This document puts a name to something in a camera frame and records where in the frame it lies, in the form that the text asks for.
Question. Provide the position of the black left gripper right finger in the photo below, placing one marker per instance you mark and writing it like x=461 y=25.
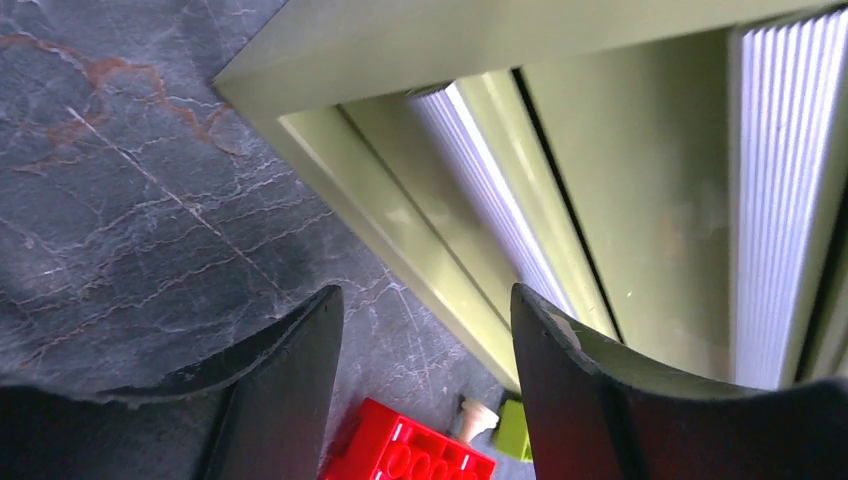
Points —
x=596 y=409

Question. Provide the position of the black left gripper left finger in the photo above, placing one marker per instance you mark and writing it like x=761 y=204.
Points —
x=255 y=410

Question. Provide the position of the green drawer cabinet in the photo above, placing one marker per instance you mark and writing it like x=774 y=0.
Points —
x=671 y=173

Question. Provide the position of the lime green toy brick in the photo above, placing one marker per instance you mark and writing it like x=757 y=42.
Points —
x=511 y=437

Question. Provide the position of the white chess pawn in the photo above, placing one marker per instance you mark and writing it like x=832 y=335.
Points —
x=476 y=418

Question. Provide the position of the red toy magnet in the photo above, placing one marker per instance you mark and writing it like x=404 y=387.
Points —
x=386 y=444

